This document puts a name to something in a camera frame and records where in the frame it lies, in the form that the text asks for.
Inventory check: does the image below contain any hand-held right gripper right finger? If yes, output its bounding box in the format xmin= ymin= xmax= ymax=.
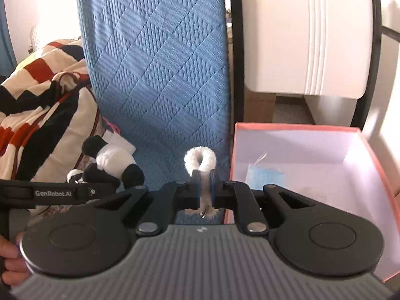
xmin=210 ymin=169 xmax=317 ymax=236

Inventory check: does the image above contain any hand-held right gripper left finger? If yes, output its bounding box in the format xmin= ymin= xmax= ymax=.
xmin=94 ymin=169 xmax=202 ymax=237

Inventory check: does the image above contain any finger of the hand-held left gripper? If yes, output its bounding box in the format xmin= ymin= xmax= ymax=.
xmin=90 ymin=181 xmax=124 ymax=195

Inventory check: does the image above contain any black and white panda plush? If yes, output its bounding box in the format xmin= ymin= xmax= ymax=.
xmin=66 ymin=136 xmax=146 ymax=194

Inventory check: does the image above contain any white fluffy keychain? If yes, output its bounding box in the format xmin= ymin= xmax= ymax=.
xmin=183 ymin=146 xmax=226 ymax=221

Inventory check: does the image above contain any light blue face mask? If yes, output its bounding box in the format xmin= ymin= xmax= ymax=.
xmin=247 ymin=153 xmax=287 ymax=192

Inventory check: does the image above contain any pink cardboard box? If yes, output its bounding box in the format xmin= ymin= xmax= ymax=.
xmin=223 ymin=122 xmax=400 ymax=283

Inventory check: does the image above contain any person's left hand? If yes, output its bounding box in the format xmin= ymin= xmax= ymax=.
xmin=0 ymin=231 xmax=32 ymax=288

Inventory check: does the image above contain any red black white striped blanket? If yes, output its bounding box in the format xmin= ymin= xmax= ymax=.
xmin=0 ymin=39 xmax=102 ymax=182

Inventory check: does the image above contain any brown cardboard box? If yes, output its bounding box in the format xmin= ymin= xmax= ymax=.
xmin=244 ymin=89 xmax=277 ymax=123

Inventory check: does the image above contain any blue textured mat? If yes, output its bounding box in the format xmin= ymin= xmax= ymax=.
xmin=76 ymin=0 xmax=232 ymax=226

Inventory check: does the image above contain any blue curtain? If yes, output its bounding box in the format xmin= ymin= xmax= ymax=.
xmin=0 ymin=0 xmax=18 ymax=76

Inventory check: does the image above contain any pink cord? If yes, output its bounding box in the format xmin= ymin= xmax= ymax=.
xmin=104 ymin=119 xmax=121 ymax=134

